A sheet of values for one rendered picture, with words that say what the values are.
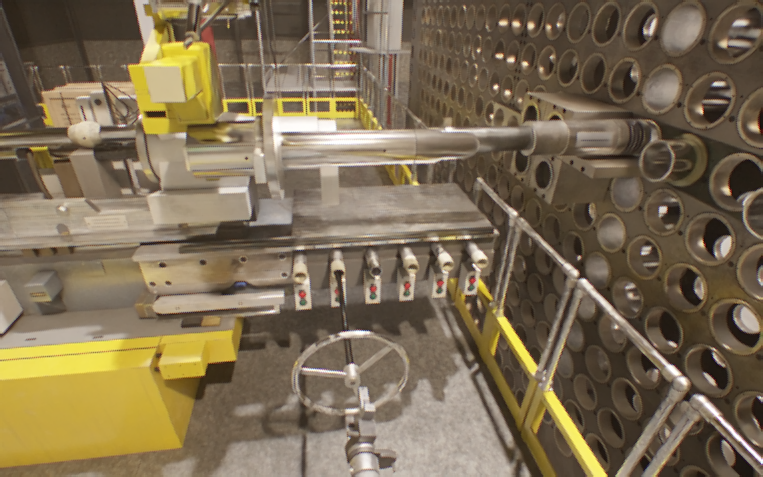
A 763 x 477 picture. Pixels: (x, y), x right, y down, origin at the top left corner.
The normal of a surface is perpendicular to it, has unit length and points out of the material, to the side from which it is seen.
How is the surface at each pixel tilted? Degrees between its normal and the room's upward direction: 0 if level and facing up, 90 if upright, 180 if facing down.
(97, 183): 90
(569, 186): 90
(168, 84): 90
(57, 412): 90
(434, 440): 0
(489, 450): 0
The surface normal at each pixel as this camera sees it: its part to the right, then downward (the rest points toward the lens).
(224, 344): 0.17, 0.50
